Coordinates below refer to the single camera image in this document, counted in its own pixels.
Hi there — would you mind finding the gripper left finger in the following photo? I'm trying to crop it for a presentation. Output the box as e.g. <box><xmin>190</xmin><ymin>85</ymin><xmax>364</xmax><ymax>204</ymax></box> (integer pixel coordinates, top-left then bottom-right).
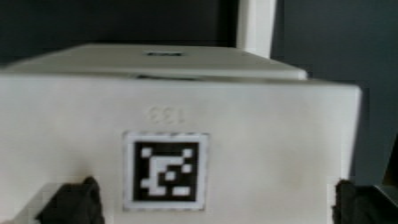
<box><xmin>36</xmin><ymin>177</ymin><xmax>105</xmax><ymax>224</ymax></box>

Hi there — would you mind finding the white cabinet box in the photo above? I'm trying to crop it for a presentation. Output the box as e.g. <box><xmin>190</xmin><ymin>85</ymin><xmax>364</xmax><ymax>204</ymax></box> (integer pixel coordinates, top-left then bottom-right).
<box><xmin>5</xmin><ymin>44</ymin><xmax>307</xmax><ymax>80</ymax></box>

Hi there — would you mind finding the white U-shaped frame barrier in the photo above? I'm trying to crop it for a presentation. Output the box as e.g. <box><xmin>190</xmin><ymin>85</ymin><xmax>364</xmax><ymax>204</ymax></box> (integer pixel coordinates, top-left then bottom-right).
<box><xmin>236</xmin><ymin>0</ymin><xmax>277</xmax><ymax>58</ymax></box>

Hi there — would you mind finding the white block with marker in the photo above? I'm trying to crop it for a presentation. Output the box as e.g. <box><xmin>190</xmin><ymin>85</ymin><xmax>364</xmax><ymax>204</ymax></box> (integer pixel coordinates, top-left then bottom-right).
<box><xmin>0</xmin><ymin>74</ymin><xmax>361</xmax><ymax>224</ymax></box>

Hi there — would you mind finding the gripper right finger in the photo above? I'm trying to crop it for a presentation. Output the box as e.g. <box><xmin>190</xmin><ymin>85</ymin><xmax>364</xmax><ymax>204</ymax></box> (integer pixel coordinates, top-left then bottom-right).
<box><xmin>332</xmin><ymin>180</ymin><xmax>398</xmax><ymax>224</ymax></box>

